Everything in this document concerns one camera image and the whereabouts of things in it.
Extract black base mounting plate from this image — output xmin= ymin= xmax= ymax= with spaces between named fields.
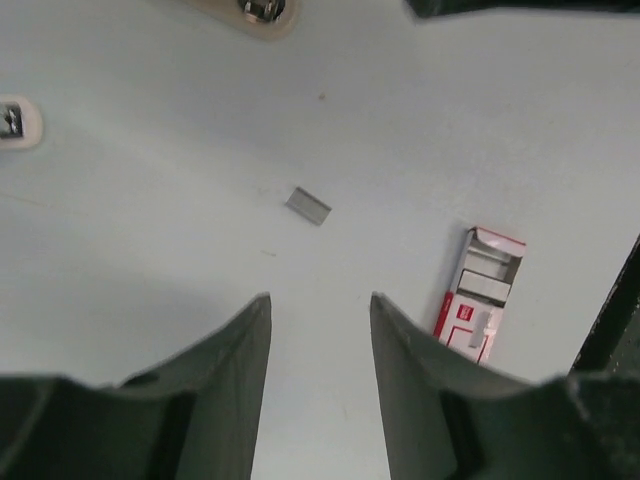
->
xmin=571 ymin=240 xmax=640 ymax=374

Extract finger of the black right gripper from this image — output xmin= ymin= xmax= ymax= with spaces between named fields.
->
xmin=402 ymin=0 xmax=536 ymax=21

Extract light blue staple box sleeve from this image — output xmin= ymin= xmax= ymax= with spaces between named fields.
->
xmin=0 ymin=94 xmax=43 ymax=150

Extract red white staple box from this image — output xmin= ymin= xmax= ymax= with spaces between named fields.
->
xmin=433 ymin=226 xmax=526 ymax=365

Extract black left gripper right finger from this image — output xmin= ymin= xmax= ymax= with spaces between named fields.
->
xmin=370 ymin=293 xmax=639 ymax=479

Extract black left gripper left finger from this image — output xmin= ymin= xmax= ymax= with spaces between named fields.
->
xmin=1 ymin=293 xmax=272 ymax=479

